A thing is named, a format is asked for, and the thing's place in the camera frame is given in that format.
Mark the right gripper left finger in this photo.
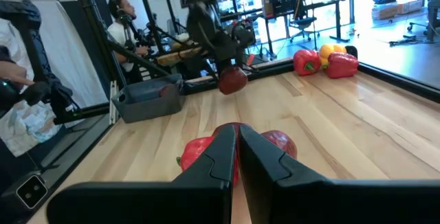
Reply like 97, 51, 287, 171
46, 124, 238, 224

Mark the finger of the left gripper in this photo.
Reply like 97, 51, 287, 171
212, 58, 224, 80
236, 50, 249, 72

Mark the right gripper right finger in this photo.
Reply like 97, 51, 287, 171
239, 124, 440, 224

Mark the dark red apple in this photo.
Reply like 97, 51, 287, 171
260, 129, 298, 160
218, 65, 249, 96

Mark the red bell pepper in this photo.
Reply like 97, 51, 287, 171
292, 49, 322, 77
176, 136, 241, 186
324, 52, 360, 80

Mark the yellow bell pepper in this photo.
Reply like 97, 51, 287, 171
318, 43, 348, 69

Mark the black office chair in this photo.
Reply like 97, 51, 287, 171
287, 0, 319, 43

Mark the gray plastic basket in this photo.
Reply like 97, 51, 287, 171
111, 73, 187, 124

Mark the black office desk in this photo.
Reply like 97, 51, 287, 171
219, 0, 351, 58

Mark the person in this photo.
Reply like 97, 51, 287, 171
107, 0, 151, 80

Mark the white sheet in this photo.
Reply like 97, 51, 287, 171
32, 0, 110, 110

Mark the white patterned cloth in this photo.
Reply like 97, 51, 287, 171
0, 100, 62, 158

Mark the cardboard boxes stack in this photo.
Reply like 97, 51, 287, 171
371, 0, 424, 21

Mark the person's hand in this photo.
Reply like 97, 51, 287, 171
0, 60, 36, 87

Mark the dark padded jacket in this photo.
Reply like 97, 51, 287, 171
0, 0, 75, 122

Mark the black wire crate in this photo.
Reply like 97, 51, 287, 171
269, 0, 300, 16

